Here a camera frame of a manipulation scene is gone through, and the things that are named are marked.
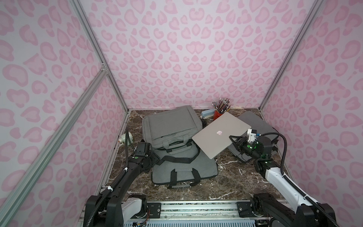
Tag grey zippered laptop bag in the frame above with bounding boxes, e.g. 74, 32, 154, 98
142, 106, 203, 165

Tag grey laptop sleeve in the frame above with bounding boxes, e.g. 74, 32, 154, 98
152, 145, 218, 189

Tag dark green laptop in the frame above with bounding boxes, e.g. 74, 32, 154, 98
192, 113, 251, 159

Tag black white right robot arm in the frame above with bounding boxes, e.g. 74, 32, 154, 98
229, 129, 338, 227

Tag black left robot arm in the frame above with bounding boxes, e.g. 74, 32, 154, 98
83, 142, 158, 227

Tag dark grey laptop case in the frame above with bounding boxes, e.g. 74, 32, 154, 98
228, 111, 277, 163

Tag pale green tape dispenser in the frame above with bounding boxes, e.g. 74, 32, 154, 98
118, 132, 133, 145

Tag red pencil cup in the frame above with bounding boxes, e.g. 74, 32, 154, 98
213, 110, 223, 121

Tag bundle of coloured pencils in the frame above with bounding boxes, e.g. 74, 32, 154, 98
212, 98, 231, 114

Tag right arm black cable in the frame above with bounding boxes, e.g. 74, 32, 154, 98
256, 132, 339, 227

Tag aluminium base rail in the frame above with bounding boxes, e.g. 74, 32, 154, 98
124, 200, 272, 227

